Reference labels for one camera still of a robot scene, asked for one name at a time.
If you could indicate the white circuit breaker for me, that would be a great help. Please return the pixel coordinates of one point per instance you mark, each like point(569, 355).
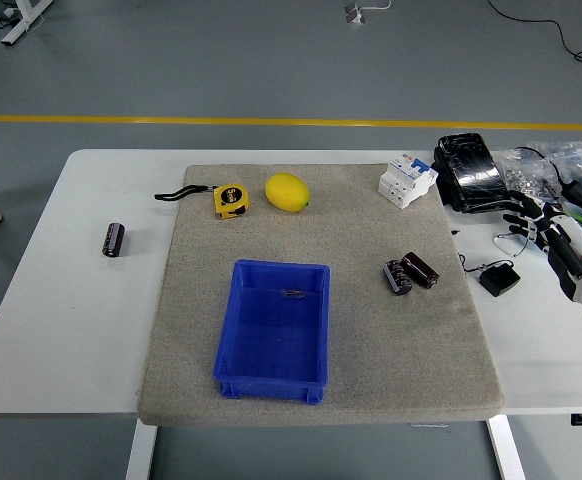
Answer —
point(401, 185)

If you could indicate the silver floor socket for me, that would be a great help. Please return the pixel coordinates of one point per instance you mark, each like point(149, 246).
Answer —
point(355, 14)

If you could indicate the blue plastic box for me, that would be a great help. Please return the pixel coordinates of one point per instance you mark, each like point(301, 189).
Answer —
point(271, 340)

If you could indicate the yellow tape measure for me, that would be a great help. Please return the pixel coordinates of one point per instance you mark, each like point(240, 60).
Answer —
point(231, 200)

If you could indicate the clear bag of blue parts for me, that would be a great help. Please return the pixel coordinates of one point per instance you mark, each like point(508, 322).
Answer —
point(571, 155)

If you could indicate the glossy brown cylindrical battery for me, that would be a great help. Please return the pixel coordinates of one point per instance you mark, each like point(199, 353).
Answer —
point(421, 270)

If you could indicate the yellow lemon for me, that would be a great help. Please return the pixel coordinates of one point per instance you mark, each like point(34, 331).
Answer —
point(287, 192)

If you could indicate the dark cylindrical battery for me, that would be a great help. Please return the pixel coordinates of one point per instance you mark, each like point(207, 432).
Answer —
point(114, 240)

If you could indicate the grey-brown felt mat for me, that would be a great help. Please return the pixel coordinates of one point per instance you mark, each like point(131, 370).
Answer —
point(371, 350)

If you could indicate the clear bag of metal nuts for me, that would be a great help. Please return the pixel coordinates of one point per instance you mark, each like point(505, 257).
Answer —
point(521, 177)

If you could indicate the white table leg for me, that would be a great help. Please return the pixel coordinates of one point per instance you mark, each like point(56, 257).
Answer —
point(507, 450)
point(140, 450)

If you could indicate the white desk frame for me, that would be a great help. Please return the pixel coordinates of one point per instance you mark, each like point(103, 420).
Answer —
point(21, 22)

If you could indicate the black plastic-wrapped device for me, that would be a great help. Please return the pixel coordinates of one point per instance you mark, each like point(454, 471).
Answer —
point(471, 170)

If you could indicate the small black power adapter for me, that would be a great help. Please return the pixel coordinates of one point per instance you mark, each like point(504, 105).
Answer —
point(499, 280)

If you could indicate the dark battery with silver print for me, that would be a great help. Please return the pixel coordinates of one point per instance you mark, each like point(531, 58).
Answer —
point(397, 277)

